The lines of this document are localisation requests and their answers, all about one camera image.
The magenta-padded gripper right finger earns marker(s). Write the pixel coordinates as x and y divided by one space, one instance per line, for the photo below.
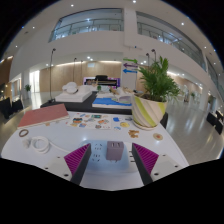
146 159

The colourful sticker sheet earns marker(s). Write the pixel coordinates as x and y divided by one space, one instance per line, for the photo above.
89 121

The group of black chairs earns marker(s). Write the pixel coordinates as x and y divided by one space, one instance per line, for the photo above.
9 106
215 121

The round orange sticker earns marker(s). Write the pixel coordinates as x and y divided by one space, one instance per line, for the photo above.
158 136

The arrow direction sign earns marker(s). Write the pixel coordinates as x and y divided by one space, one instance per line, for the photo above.
130 65

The far potted plant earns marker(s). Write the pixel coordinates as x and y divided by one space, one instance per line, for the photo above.
27 88

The grey-purple charger block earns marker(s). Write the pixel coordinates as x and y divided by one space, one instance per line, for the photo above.
115 150

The tall black lamp stand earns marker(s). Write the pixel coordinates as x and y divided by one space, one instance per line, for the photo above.
51 76

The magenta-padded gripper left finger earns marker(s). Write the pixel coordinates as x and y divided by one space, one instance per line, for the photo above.
77 159

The orange figure sticker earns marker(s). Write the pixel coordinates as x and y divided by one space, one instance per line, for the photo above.
133 133

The potted plant in striped pot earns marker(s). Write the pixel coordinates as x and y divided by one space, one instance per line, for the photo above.
146 111

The blue model board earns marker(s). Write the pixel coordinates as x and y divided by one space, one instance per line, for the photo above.
110 102

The purple-framed display screen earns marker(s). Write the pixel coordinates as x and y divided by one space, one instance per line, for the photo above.
101 81

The red notebook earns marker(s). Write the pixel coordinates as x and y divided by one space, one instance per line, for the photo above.
42 115

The white architectural model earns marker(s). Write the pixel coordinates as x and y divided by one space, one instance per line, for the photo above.
74 95

